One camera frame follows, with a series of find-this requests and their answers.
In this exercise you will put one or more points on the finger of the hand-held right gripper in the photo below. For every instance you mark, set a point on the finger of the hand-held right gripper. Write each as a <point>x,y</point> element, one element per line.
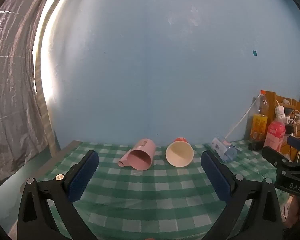
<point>298,143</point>
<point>273,156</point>

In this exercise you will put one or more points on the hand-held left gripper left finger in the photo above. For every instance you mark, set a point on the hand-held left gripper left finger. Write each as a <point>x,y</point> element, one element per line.
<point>83,177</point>

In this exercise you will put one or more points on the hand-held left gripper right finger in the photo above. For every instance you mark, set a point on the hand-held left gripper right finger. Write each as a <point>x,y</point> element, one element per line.
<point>216,177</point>

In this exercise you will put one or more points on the red paper cup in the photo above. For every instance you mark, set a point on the red paper cup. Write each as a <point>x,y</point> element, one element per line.
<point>179,155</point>

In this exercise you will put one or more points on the pink plastic mug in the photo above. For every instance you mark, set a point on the pink plastic mug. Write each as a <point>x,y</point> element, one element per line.
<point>141,158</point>

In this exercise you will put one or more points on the person's right hand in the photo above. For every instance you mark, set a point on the person's right hand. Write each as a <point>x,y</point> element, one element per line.
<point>293,212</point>

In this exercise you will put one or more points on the small black box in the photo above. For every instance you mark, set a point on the small black box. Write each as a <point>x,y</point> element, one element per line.
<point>255,146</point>

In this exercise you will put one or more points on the pink drink bottle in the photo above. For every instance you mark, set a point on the pink drink bottle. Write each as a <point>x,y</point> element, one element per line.
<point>274,135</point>

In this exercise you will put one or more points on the small clear water bottle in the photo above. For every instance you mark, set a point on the small clear water bottle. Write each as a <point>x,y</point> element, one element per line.
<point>225,150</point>

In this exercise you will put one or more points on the white power strip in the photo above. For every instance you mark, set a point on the white power strip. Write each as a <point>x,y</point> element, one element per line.
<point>281,113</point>

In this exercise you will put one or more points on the orange drink bottle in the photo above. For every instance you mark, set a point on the orange drink bottle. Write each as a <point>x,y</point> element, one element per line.
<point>259,125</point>

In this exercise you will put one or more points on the wooden rack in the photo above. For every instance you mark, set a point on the wooden rack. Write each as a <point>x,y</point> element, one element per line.
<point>272,102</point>

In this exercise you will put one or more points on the green checkered tablecloth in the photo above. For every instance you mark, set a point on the green checkered tablecloth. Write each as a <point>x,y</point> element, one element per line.
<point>150,192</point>

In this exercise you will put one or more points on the black plastic sheet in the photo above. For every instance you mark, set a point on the black plastic sheet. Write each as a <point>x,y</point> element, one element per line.
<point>10,80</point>

